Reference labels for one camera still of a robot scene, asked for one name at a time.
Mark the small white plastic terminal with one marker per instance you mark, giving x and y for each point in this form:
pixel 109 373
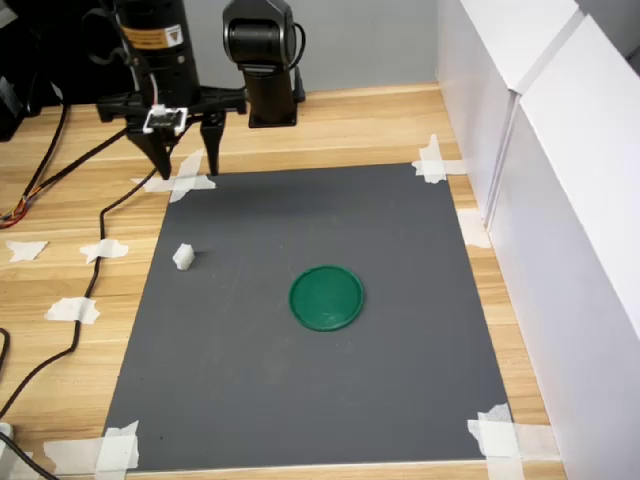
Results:
pixel 183 256

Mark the round green lid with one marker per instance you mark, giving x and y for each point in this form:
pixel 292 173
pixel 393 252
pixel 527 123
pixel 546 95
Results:
pixel 326 299

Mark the white tape piece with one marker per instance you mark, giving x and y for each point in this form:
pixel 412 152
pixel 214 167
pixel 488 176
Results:
pixel 25 250
pixel 185 182
pixel 107 249
pixel 505 440
pixel 432 167
pixel 115 447
pixel 475 230
pixel 70 309

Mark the black box device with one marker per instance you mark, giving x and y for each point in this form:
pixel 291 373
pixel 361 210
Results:
pixel 7 110

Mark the dark grey mat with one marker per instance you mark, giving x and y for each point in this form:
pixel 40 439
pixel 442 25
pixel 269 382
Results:
pixel 300 380

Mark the white partition panel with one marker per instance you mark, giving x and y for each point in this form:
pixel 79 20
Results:
pixel 480 90
pixel 575 250

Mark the small white camera box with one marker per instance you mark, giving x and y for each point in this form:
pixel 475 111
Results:
pixel 165 120

